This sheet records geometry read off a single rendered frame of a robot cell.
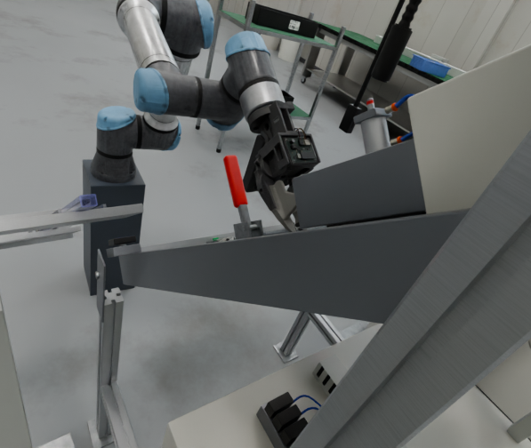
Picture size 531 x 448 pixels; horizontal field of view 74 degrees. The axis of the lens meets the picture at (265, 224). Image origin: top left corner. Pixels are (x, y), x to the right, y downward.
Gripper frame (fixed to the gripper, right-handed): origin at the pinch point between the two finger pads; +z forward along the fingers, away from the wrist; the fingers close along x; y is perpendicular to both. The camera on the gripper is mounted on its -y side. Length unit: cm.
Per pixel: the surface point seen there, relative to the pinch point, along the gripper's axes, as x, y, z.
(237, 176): -17.0, 13.0, -4.4
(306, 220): -17.0, 21.6, 3.9
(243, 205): -17.0, 12.6, -1.0
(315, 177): -17.0, 24.3, 1.0
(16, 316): -41, -120, -10
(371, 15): 481, -213, -374
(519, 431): 45, -2, 53
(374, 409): -24.0, 29.5, 16.5
